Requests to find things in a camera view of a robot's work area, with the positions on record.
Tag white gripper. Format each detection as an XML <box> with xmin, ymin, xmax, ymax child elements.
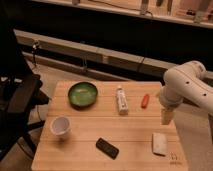
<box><xmin>159</xmin><ymin>87</ymin><xmax>183</xmax><ymax>125</ymax></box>

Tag red pepper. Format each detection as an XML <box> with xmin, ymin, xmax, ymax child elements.
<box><xmin>141</xmin><ymin>94</ymin><xmax>150</xmax><ymax>108</ymax></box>

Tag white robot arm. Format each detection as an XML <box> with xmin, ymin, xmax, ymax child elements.
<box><xmin>159</xmin><ymin>61</ymin><xmax>213</xmax><ymax>143</ymax></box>

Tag green ceramic bowl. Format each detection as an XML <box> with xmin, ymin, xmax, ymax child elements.
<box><xmin>68</xmin><ymin>82</ymin><xmax>98</xmax><ymax>107</ymax></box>

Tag beige sponge block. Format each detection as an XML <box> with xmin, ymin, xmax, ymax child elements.
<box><xmin>152</xmin><ymin>133</ymin><xmax>167</xmax><ymax>156</ymax></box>

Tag white tube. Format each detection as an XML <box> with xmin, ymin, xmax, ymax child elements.
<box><xmin>116</xmin><ymin>86</ymin><xmax>128</xmax><ymax>115</ymax></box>

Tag black remote control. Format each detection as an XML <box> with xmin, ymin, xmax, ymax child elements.
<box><xmin>96</xmin><ymin>138</ymin><xmax>119</xmax><ymax>159</ymax></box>

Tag black chair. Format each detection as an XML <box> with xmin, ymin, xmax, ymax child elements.
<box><xmin>0</xmin><ymin>4</ymin><xmax>49</xmax><ymax>161</ymax></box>

